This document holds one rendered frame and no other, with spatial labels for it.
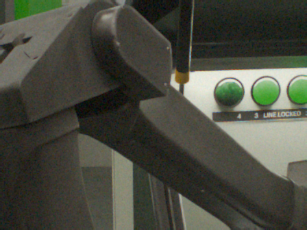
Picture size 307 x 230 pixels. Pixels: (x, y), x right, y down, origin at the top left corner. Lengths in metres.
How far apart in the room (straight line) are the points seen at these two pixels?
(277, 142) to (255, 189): 0.67
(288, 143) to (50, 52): 0.96
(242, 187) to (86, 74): 0.25
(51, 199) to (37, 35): 0.10
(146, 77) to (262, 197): 0.25
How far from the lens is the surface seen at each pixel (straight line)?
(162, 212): 1.17
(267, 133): 1.38
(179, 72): 1.08
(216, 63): 1.30
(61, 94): 0.47
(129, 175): 1.41
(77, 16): 0.50
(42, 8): 3.85
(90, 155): 5.20
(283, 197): 0.77
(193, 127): 0.64
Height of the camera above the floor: 1.71
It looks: 15 degrees down
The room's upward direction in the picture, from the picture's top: 1 degrees clockwise
